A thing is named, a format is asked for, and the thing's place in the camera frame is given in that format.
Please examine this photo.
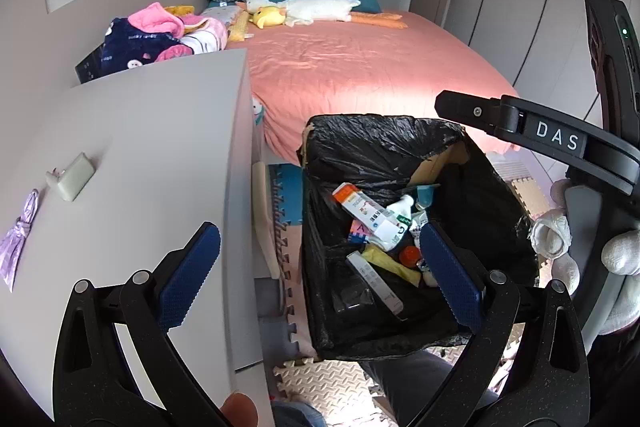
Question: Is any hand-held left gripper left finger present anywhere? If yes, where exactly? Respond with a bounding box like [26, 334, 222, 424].
[52, 222, 231, 427]

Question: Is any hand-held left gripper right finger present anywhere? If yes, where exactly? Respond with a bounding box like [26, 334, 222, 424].
[405, 222, 593, 427]

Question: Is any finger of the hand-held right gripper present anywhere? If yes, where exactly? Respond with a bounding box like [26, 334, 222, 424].
[435, 89, 521, 144]

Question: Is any trash bin with black bag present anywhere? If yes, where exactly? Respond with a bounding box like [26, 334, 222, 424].
[297, 113, 541, 363]

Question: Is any person's right hand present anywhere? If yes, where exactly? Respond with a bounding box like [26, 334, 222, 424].
[531, 179, 640, 336]

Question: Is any person's left hand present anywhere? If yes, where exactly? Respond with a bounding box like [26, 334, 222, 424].
[220, 392, 261, 427]

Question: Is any red round cap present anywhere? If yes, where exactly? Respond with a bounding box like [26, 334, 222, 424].
[397, 246, 422, 269]

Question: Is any yellow wrapper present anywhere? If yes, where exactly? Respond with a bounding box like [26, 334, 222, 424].
[360, 244, 423, 289]

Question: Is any long white box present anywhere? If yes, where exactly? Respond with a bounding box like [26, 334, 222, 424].
[346, 252, 405, 319]

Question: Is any white bottle green label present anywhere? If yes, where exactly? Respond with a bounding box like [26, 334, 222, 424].
[372, 194, 417, 253]

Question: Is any teal plastic cup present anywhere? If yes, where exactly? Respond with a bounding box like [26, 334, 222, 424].
[415, 184, 441, 210]

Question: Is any pink and blue packet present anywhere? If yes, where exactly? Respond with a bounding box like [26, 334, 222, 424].
[350, 219, 383, 248]

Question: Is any bed with pink sheet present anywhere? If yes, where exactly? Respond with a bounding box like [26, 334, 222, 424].
[245, 9, 516, 162]

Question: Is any orange and white carton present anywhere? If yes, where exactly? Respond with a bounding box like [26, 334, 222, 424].
[332, 183, 401, 243]

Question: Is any white desk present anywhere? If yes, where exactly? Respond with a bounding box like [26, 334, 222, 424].
[0, 48, 266, 427]

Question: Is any foam floor mat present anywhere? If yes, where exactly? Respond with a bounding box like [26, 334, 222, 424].
[252, 147, 557, 427]

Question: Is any purple ribbon bow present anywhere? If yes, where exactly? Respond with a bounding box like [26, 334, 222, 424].
[0, 188, 41, 293]

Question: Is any white goose plush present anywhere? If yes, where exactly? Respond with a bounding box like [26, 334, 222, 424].
[246, 0, 407, 29]

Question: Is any yellow duck plush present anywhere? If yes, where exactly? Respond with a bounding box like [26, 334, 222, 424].
[251, 5, 286, 28]

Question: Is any black tablet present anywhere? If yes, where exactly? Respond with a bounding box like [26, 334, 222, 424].
[75, 46, 106, 84]

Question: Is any navy patterned garment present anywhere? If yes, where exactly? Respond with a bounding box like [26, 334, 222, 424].
[102, 18, 193, 75]

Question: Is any white cartoon blanket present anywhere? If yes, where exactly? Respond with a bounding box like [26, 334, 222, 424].
[182, 17, 228, 55]

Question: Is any yellow patterned long pillow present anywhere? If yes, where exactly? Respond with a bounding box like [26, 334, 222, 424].
[227, 9, 251, 42]

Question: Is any pink fleece garment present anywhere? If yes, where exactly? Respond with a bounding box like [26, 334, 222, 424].
[127, 2, 185, 38]

